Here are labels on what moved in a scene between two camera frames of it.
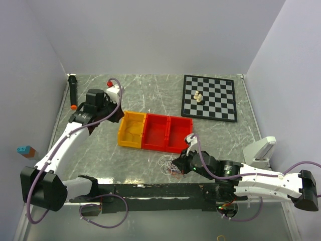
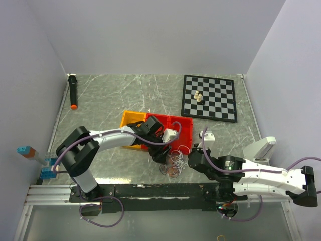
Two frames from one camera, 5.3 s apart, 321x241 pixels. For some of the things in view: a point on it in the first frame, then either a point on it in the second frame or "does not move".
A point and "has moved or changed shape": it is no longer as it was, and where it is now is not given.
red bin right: [178, 129] does not move
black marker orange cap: [72, 82] does not move
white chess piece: [195, 97] does not move
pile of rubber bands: [131, 133] has moved or changed shape
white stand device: [258, 153] does not move
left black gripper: [118, 115] to [159, 155]
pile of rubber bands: [165, 160] has moved or changed shape
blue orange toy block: [27, 151] does not move
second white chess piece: [199, 99] does not move
